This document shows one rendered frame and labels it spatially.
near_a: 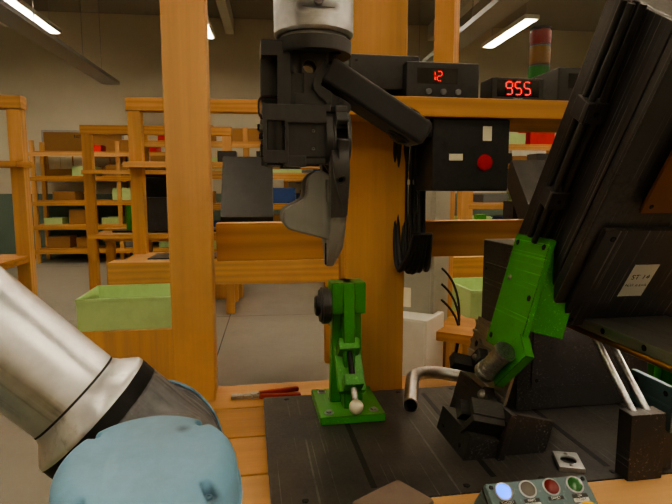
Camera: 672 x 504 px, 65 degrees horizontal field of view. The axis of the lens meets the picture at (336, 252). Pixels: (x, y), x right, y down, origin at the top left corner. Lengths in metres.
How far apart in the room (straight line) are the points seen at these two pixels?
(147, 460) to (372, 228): 0.91
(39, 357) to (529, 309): 0.73
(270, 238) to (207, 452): 0.93
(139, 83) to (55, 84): 1.53
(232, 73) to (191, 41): 9.86
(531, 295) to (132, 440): 0.70
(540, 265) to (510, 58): 11.30
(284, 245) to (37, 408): 0.87
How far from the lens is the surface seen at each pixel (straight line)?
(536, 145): 8.72
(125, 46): 11.47
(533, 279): 0.95
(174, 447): 0.39
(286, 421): 1.10
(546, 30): 1.43
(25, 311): 0.49
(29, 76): 11.89
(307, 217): 0.50
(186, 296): 1.21
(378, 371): 1.28
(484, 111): 1.17
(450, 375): 1.34
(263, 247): 1.27
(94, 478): 0.38
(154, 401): 0.49
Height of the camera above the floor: 1.36
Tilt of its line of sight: 7 degrees down
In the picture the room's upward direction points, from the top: straight up
